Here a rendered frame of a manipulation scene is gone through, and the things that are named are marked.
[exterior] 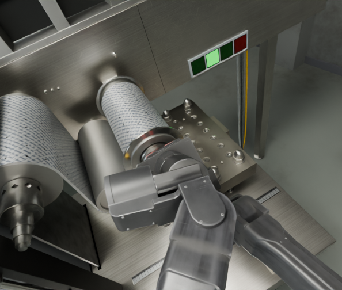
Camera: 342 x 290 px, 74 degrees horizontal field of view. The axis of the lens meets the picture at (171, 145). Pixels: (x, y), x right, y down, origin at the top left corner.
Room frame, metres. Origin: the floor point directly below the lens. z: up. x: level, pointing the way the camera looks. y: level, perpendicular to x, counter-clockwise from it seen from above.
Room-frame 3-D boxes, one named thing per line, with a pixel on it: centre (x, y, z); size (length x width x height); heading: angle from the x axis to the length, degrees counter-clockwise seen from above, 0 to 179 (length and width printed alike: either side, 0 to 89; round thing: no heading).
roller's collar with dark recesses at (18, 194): (0.27, 0.28, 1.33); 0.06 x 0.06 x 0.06; 11
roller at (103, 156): (0.44, 0.18, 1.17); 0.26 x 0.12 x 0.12; 11
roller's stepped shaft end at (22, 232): (0.21, 0.27, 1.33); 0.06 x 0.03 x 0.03; 11
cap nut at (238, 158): (0.38, -0.18, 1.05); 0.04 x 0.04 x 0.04
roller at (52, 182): (0.42, 0.31, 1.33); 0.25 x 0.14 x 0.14; 11
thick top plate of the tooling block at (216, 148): (0.53, -0.11, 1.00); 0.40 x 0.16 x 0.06; 11
